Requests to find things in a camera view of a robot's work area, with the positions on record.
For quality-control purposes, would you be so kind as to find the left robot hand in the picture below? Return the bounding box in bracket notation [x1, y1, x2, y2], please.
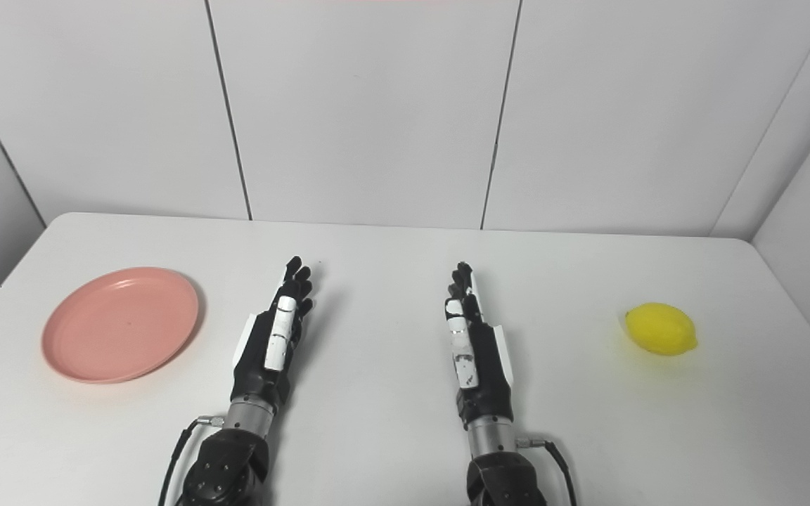
[230, 257, 314, 410]

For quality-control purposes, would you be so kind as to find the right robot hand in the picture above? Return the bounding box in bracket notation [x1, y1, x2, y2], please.
[444, 262, 516, 427]

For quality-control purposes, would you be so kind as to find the pink plate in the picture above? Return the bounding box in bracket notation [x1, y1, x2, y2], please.
[41, 267, 200, 384]

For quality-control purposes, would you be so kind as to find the yellow lemon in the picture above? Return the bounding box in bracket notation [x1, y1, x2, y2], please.
[624, 302, 699, 357]

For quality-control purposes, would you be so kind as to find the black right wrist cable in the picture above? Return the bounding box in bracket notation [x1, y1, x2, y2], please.
[515, 436, 579, 506]

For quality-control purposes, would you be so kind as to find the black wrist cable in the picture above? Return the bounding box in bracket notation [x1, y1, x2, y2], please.
[515, 436, 579, 506]
[157, 416, 226, 506]

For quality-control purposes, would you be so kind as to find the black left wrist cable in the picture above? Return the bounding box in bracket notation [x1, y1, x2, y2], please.
[157, 416, 226, 506]

